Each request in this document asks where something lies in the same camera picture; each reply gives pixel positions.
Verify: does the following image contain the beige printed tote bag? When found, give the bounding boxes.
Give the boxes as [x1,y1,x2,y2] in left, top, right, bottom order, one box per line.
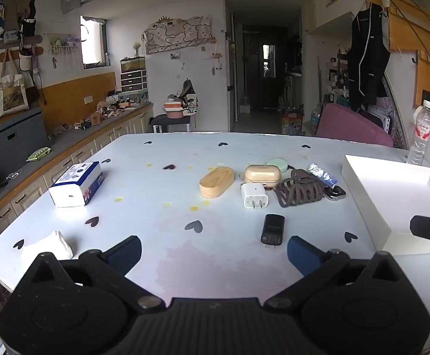
[0,49,30,120]

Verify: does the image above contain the black charger plug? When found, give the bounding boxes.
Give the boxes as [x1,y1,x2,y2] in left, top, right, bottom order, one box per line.
[261,214,286,249]

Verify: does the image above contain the pink orange lunch box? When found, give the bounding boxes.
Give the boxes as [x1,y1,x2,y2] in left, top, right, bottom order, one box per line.
[164,101,183,120]

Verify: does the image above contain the cream cabinet counter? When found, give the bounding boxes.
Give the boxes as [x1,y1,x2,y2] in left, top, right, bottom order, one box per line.
[0,103,155,241]

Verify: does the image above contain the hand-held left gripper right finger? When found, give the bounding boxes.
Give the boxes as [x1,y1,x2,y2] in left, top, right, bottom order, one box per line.
[265,235,404,311]

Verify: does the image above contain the green wet wipes pack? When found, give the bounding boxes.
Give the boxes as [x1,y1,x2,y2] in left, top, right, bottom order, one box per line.
[26,147,52,162]

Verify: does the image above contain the glass fish tank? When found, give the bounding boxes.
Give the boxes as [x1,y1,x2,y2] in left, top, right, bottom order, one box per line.
[120,56,146,74]

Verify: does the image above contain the small black glossy device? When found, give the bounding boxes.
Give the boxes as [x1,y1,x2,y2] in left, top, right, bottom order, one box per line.
[323,185,347,201]

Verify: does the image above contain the white cardboard tray box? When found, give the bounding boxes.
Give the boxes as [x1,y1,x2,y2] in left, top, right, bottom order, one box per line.
[341,154,430,256]

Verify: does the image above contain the blue white tissue box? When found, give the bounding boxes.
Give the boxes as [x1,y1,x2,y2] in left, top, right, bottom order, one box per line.
[49,161,105,208]

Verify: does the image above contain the white charger plug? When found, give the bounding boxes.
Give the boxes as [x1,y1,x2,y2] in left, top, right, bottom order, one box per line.
[241,183,270,209]

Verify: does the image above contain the crumpled white tissue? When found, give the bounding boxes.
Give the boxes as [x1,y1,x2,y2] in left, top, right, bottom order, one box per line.
[20,231,74,264]

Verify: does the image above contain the window with dark frame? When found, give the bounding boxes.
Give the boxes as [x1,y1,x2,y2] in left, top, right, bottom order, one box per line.
[80,15,108,69]

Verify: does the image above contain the clear plastic water bottle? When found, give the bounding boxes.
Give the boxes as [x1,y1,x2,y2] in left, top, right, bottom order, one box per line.
[406,99,430,166]

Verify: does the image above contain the colourful floor bag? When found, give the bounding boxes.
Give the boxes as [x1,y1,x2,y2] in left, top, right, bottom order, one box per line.
[282,109,305,136]

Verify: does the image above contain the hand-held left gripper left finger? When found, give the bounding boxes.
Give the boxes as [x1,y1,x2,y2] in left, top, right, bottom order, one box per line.
[26,235,165,311]

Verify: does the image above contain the brown hair claw clip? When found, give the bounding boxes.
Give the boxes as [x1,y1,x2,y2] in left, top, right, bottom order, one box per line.
[273,169,328,208]

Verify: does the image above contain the grey storage box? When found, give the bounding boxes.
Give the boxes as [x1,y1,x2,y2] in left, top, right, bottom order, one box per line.
[0,106,51,193]

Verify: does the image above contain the small grey drawer unit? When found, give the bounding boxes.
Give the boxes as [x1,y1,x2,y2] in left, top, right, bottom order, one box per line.
[120,70,148,93]

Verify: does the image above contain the mint green round compact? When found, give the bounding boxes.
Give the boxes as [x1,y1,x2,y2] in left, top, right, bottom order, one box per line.
[266,157,292,173]

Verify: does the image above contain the cloud shaped wall hanging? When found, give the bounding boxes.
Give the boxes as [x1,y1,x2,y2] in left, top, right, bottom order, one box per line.
[144,15,216,56]

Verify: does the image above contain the white macrame wall hanging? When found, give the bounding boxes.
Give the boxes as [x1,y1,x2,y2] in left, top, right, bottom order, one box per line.
[44,33,81,72]

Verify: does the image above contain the purple upholstered chair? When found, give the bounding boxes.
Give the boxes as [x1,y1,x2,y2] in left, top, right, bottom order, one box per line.
[316,103,394,148]

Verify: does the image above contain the white perforated panels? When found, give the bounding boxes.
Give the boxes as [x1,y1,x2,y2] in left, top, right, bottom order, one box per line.
[363,98,398,145]

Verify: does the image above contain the beige earbuds case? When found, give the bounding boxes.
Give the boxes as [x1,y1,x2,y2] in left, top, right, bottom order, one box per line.
[244,165,278,192]

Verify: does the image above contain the black white stool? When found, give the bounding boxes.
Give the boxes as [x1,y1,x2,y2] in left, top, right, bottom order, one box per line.
[152,114,194,134]

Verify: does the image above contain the black hanging vest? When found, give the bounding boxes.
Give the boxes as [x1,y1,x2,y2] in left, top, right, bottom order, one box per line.
[346,2,392,112]

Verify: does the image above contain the black white shoulder bag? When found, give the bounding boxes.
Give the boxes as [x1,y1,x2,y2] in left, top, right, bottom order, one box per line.
[177,79,199,116]

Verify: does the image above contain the silver blue foil packet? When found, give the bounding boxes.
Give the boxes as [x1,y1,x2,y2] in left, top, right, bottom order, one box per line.
[308,163,338,188]

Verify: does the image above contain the oval wooden box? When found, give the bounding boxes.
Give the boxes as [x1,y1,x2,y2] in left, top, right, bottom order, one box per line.
[199,167,235,199]

